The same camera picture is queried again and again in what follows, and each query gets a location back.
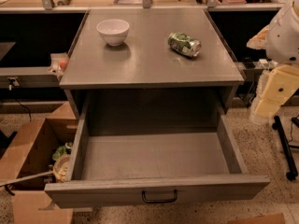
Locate grey top drawer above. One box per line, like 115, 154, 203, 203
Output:
45, 90, 269, 208

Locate open cardboard box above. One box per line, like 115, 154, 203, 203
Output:
0, 103, 78, 224

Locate small tray with orange item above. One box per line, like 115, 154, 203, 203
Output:
47, 53, 69, 77

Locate black top drawer handle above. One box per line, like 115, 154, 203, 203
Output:
141, 189, 178, 204

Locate white ceramic bowl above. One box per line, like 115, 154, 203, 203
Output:
96, 19, 130, 46

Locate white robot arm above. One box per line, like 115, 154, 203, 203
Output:
247, 0, 299, 124

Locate black stand leg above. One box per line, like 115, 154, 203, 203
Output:
272, 116, 298, 181

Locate metal rod across box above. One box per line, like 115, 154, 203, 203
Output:
0, 171, 53, 187

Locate green wrapper in box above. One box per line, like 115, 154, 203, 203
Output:
52, 142, 73, 161

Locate crumpled paper cup in box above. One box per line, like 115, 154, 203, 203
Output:
53, 154, 70, 182

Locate grey cabinet with top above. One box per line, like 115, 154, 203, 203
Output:
60, 7, 244, 116

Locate green soda can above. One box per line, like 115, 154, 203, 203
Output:
168, 32, 202, 58

